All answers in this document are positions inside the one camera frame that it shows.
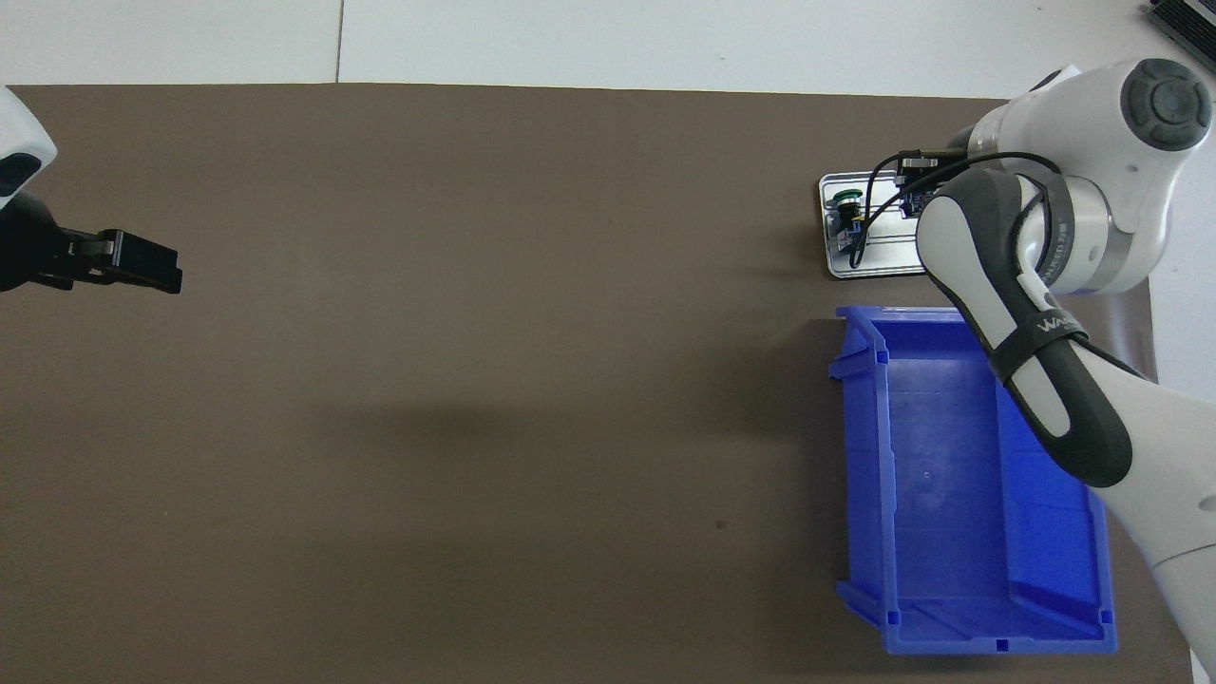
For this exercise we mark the brown table mat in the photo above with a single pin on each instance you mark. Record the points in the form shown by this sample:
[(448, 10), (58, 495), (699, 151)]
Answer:
[(475, 285)]

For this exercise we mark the dark grey ribbed device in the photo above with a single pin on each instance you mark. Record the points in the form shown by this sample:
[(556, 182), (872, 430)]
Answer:
[(1187, 28)]

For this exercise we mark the grey metal tray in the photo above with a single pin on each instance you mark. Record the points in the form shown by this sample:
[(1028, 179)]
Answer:
[(893, 256)]

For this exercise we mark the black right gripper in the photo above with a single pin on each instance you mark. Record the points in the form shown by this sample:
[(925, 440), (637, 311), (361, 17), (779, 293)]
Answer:
[(920, 180)]

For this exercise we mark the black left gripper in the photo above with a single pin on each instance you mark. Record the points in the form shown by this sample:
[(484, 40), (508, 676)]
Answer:
[(24, 247)]

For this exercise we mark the blue plastic storage bin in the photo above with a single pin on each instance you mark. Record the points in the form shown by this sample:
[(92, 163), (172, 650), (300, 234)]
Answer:
[(950, 494)]

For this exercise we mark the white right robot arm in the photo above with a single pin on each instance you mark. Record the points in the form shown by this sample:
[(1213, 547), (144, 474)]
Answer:
[(1140, 446)]

